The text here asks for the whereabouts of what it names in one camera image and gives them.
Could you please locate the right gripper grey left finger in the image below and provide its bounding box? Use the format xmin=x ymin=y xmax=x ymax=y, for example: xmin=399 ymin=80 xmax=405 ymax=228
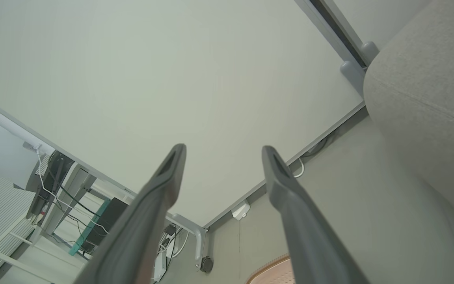
xmin=73 ymin=144 xmax=187 ymax=284

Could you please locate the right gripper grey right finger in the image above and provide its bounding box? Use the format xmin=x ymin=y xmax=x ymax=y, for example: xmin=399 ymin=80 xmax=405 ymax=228
xmin=262 ymin=146 xmax=370 ymax=284

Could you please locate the grey fabric sofa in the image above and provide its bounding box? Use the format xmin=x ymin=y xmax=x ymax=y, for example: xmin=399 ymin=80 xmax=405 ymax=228
xmin=363 ymin=0 xmax=454 ymax=237

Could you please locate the black computer tower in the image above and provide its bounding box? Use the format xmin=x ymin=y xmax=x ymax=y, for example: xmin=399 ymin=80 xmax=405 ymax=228
xmin=81 ymin=197 xmax=129 ymax=255

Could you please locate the white multi-socket strip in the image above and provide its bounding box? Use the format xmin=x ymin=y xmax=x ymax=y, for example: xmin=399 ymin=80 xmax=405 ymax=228
xmin=153 ymin=252 xmax=167 ymax=282

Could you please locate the cream perforated laundry basket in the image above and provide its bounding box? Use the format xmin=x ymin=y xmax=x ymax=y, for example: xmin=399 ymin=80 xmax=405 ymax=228
xmin=246 ymin=254 xmax=295 ymax=284

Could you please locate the white power strip box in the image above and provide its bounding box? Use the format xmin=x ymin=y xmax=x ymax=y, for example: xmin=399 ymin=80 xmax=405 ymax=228
xmin=231 ymin=200 xmax=251 ymax=220

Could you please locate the black monitor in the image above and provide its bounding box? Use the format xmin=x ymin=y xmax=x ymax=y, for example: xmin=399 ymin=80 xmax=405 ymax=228
xmin=26 ymin=150 xmax=74 ymax=219

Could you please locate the white partition panel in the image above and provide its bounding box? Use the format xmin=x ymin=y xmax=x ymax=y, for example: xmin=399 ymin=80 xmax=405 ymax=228
xmin=0 ymin=0 xmax=366 ymax=229

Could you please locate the green metal frame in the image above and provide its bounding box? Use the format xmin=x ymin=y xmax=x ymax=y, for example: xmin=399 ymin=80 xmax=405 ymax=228
xmin=69 ymin=198 xmax=111 ymax=257

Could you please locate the white partition leg bracket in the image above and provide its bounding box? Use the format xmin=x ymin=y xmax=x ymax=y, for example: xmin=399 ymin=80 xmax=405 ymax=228
xmin=172 ymin=214 xmax=207 ymax=271

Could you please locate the white looped cable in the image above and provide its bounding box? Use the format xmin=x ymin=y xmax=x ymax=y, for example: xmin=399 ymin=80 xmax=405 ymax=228
xmin=292 ymin=158 xmax=305 ymax=178

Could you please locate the grey desk frame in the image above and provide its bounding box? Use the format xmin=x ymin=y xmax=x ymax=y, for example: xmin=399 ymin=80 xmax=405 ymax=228
xmin=40 ymin=163 xmax=137 ymax=247

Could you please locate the thin white hanging cable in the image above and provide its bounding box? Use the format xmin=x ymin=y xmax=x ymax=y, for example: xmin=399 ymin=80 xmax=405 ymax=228
xmin=36 ymin=145 xmax=109 ymax=235

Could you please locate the grey partition post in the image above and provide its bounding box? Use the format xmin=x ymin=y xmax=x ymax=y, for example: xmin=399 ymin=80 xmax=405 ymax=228
xmin=360 ymin=41 xmax=380 ymax=66
xmin=340 ymin=60 xmax=366 ymax=95

